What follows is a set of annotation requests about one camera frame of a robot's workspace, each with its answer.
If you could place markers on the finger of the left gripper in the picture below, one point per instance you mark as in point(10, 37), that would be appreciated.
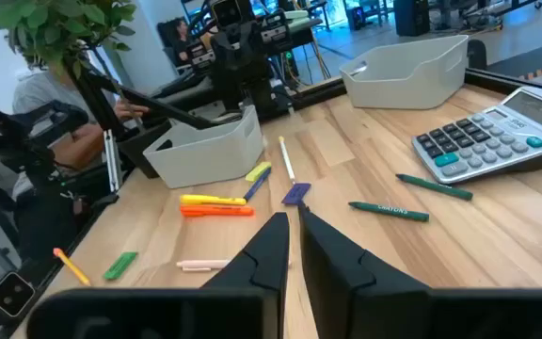
point(232, 49)
point(250, 47)

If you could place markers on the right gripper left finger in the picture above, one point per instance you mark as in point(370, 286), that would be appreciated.
point(261, 268)

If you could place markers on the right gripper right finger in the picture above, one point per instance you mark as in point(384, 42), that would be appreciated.
point(346, 287)

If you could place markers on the pale pink pen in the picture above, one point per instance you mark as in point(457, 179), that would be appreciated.
point(200, 264)

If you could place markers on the orange highlighter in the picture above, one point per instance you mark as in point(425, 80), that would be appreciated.
point(214, 211)

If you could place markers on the purple eraser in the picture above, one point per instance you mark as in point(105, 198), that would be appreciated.
point(296, 194)

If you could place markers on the blue marker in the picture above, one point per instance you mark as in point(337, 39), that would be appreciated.
point(256, 186)

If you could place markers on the yellow highlighter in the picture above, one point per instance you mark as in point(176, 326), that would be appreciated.
point(210, 200)

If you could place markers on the green crayon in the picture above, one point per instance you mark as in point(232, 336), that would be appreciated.
point(433, 187)
point(388, 211)

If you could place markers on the white pencil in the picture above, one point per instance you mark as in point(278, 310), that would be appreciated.
point(286, 160)

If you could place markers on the green eraser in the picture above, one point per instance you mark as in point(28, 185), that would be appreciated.
point(120, 266)

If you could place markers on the yellow pencil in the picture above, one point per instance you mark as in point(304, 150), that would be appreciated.
point(72, 267)

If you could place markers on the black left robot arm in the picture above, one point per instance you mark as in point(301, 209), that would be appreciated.
point(243, 85)

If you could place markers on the person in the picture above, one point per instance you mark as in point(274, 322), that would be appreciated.
point(40, 92)
point(181, 40)

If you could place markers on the yellow sticky note pad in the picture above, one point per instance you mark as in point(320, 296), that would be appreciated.
point(258, 172)

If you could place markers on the grey plastic bin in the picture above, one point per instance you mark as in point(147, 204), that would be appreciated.
point(407, 80)
point(205, 155)

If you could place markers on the green leafy plant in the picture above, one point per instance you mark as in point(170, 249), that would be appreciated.
point(54, 28)

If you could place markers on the grey desk calculator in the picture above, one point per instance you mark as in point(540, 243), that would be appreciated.
point(487, 136)

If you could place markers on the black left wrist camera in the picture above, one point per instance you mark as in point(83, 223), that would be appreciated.
point(227, 12)

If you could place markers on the black table-level camera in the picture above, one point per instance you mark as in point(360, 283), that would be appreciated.
point(11, 294)

